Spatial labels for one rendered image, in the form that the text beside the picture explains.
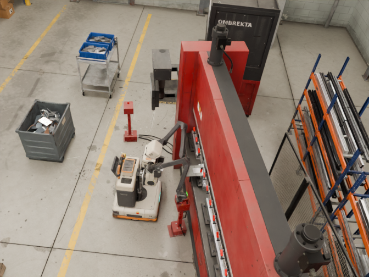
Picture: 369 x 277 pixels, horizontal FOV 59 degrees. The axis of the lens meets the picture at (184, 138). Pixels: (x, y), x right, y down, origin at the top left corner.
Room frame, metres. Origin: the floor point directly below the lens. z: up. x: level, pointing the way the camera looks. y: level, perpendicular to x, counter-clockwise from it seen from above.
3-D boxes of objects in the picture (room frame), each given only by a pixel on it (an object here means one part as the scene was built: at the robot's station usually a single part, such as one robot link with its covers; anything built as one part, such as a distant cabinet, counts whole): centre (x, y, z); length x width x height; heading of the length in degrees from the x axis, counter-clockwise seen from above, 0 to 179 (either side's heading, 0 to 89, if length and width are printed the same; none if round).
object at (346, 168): (3.86, -2.29, 0.87); 2.20 x 0.50 x 1.75; 0
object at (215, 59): (3.40, -0.31, 2.54); 0.33 x 0.25 x 0.47; 12
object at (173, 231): (2.48, -0.03, 0.06); 0.25 x 0.20 x 0.12; 108
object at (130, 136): (4.26, 1.01, 0.41); 0.25 x 0.20 x 0.83; 102
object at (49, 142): (3.85, 2.31, 0.36); 0.80 x 0.60 x 0.72; 0
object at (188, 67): (3.84, -0.26, 1.15); 0.85 x 0.25 x 2.30; 102
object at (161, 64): (3.98, 0.44, 1.53); 0.51 x 0.25 x 0.85; 11
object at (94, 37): (6.00, 1.91, 0.92); 0.50 x 0.36 x 0.18; 90
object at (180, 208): (2.49, -0.06, 0.75); 0.20 x 0.16 x 0.18; 18
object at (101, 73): (5.75, 1.92, 0.47); 0.90 x 0.66 x 0.95; 0
